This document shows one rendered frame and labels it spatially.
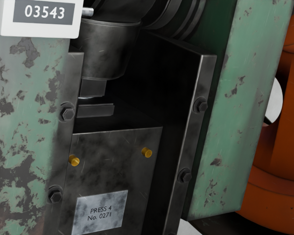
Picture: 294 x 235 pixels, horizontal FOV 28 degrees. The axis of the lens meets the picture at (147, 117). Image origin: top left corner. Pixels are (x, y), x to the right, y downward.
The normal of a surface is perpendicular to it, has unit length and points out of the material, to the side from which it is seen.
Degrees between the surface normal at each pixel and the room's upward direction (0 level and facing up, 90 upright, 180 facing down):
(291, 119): 90
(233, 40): 90
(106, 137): 90
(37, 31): 90
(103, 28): 100
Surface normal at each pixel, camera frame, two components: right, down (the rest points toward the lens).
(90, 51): 0.11, 0.50
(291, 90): -0.79, 0.05
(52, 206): 0.58, 0.36
